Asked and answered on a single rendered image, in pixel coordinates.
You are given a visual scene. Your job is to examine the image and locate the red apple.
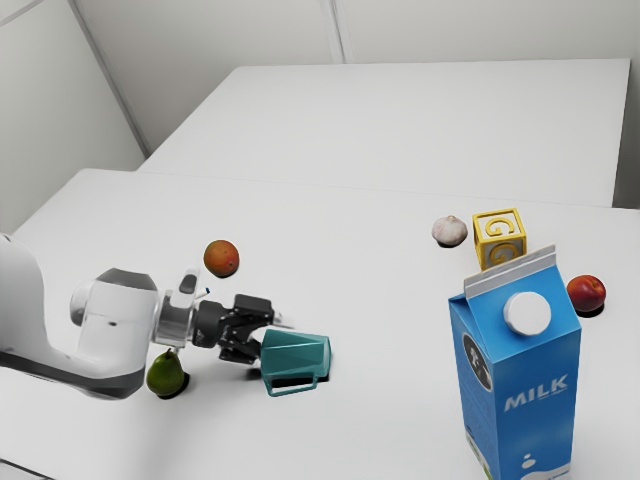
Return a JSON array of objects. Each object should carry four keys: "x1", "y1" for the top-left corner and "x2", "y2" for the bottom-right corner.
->
[{"x1": 565, "y1": 274, "x2": 608, "y2": 314}]

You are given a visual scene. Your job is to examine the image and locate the blue milk carton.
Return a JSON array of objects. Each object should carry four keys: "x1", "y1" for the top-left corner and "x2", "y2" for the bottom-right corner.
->
[{"x1": 447, "y1": 243, "x2": 583, "y2": 480}]

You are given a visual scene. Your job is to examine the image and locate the white garlic bulb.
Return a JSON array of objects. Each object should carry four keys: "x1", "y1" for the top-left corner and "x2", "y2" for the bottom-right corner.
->
[{"x1": 431, "y1": 214, "x2": 470, "y2": 248}]

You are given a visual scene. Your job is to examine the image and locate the yellow letter block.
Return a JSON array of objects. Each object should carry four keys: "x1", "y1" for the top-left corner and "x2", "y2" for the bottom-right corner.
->
[{"x1": 471, "y1": 207, "x2": 529, "y2": 273}]

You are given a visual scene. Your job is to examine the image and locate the orange red mango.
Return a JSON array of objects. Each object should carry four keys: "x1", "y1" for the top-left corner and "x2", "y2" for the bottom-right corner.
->
[{"x1": 202, "y1": 239, "x2": 241, "y2": 278}]

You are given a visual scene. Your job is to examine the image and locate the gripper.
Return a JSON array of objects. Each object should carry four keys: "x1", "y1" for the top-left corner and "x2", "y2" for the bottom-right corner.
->
[{"x1": 191, "y1": 293, "x2": 282, "y2": 366}]

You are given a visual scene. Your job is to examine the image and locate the green pear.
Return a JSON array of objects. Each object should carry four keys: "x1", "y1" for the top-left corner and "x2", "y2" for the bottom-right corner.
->
[{"x1": 145, "y1": 348, "x2": 188, "y2": 399}]

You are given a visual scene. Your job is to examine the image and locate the teal faceted mug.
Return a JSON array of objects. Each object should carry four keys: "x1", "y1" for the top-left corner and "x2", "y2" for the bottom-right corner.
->
[{"x1": 258, "y1": 328, "x2": 333, "y2": 398}]

